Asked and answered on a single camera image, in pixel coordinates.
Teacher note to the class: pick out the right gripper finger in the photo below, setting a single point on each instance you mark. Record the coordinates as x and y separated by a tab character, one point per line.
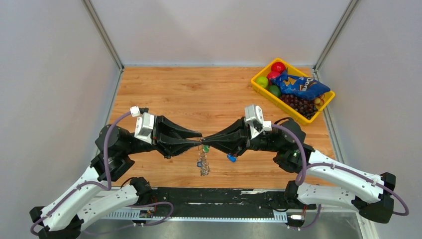
228	147
234	132

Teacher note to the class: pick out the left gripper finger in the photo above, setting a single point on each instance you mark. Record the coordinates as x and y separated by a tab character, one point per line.
169	128
173	147

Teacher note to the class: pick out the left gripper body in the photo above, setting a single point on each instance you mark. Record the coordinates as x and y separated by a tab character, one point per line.
157	133

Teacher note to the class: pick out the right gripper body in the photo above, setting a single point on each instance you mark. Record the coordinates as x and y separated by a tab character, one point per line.
261	142

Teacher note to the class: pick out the blue key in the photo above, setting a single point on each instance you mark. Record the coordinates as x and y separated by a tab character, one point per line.
231	158

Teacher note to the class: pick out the silver keyring holder with rings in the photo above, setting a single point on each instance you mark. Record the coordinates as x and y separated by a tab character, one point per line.
202	162

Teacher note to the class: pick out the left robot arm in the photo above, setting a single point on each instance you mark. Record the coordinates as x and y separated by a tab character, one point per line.
76	209

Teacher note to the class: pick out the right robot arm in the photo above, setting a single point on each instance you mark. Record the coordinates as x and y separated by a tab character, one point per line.
320	179

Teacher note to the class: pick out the dark green ball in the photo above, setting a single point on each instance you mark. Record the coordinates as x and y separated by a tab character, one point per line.
275	90

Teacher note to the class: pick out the lime green ball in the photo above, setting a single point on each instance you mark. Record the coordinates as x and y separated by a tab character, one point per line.
262	81

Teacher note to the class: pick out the bunch of dark grapes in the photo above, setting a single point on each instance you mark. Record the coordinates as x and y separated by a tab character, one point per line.
304	107

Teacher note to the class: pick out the yellow plastic bin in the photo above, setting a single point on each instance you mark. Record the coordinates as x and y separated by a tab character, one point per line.
292	71

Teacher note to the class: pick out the red ball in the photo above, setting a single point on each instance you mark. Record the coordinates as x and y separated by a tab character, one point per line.
271	76
278	67

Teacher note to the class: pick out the blue chips bag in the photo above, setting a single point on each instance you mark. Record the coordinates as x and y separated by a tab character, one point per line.
301	86

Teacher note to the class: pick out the small yellow red fruits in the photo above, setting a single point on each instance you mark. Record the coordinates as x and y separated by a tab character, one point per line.
319	101

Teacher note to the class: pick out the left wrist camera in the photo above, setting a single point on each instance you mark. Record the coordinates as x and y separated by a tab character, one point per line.
144	123

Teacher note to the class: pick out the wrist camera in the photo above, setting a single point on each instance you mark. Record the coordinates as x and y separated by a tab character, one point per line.
144	123
255	120

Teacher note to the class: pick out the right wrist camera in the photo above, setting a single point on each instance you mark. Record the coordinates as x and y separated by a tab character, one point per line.
255	120

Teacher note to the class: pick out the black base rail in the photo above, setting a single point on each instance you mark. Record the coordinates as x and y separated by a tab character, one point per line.
218	202

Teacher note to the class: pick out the white slotted cable duct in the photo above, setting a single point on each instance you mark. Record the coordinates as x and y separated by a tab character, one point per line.
138	216

